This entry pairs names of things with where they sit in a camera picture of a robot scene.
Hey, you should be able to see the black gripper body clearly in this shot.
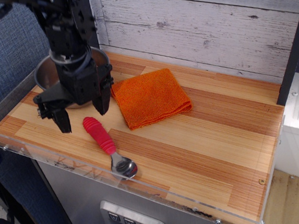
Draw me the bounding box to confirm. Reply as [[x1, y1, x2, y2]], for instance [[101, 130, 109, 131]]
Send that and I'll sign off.
[[34, 59, 100, 118]]

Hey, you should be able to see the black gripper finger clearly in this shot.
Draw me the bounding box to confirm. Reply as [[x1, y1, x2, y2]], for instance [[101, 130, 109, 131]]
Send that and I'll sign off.
[[51, 108, 71, 134], [92, 80, 111, 115]]

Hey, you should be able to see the red handled metal spoon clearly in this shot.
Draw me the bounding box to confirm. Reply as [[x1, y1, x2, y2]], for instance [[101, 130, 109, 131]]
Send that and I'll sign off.
[[82, 117, 138, 180]]

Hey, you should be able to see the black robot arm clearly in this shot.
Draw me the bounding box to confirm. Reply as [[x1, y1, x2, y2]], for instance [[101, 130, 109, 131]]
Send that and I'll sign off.
[[0, 0, 113, 133]]

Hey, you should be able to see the orange folded cloth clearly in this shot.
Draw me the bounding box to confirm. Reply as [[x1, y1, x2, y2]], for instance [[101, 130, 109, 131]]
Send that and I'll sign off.
[[111, 68, 193, 130]]

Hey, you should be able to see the stainless steel bowl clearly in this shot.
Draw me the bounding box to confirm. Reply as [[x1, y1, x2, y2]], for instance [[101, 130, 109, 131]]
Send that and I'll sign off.
[[32, 44, 114, 112]]

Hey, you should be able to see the steel toy appliance front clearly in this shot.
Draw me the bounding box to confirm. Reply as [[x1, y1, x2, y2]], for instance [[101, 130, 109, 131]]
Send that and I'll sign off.
[[32, 141, 228, 224]]

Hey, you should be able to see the clear acrylic table guard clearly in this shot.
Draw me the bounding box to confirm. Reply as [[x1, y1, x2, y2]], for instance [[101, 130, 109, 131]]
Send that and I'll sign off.
[[0, 14, 295, 224]]

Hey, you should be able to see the dark right frame post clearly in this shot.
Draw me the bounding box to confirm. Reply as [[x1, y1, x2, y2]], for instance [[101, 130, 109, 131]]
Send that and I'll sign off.
[[277, 20, 299, 106]]

